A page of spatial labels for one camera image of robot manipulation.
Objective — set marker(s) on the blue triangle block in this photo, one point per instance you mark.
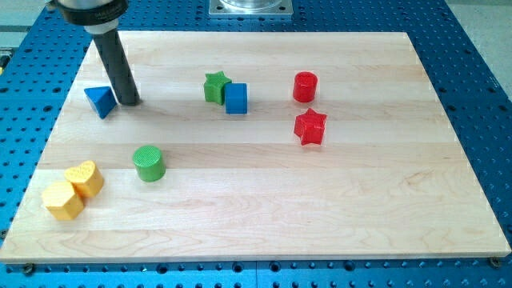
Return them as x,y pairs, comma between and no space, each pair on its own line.
101,99

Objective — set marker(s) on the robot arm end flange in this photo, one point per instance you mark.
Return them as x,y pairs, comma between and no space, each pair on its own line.
96,16

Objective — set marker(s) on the blue cube block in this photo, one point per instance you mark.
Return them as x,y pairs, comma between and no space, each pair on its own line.
236,100

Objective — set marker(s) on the red star block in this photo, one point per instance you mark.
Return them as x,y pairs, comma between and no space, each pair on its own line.
310,127

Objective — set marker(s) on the green star block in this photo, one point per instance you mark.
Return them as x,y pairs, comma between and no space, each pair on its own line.
214,87

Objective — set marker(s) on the red cylinder block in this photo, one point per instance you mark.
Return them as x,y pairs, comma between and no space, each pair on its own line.
305,84

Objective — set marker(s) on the green cylinder block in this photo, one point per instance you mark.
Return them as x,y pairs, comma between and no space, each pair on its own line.
149,163

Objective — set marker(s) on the wooden board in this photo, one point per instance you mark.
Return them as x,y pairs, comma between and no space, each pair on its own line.
390,179

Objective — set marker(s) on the yellow heart block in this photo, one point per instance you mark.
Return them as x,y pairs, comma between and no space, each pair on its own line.
86,178

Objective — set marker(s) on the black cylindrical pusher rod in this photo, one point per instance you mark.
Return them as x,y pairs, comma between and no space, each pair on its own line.
112,54

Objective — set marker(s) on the yellow hexagon block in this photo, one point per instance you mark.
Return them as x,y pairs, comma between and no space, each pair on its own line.
62,201

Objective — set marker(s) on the blue perforated table plate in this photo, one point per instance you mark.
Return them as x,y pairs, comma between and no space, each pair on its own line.
40,74

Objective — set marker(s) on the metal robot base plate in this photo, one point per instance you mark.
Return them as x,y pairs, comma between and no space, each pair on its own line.
250,7

